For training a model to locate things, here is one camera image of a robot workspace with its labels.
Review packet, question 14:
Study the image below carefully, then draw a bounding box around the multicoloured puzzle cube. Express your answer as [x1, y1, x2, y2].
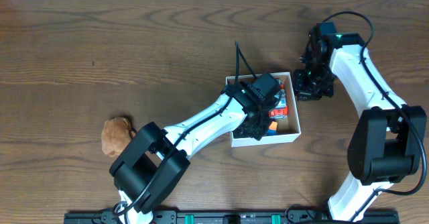
[266, 121, 278, 136]

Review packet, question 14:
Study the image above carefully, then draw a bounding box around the red toy truck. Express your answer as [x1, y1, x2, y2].
[269, 78, 288, 119]

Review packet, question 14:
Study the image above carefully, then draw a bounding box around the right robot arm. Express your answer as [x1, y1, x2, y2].
[294, 21, 427, 222]

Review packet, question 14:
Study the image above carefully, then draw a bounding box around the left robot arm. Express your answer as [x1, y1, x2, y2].
[109, 73, 281, 223]

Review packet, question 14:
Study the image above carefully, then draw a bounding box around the brown plush hamster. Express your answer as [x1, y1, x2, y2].
[101, 117, 135, 157]

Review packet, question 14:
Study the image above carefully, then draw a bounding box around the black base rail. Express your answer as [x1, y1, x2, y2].
[63, 207, 400, 224]

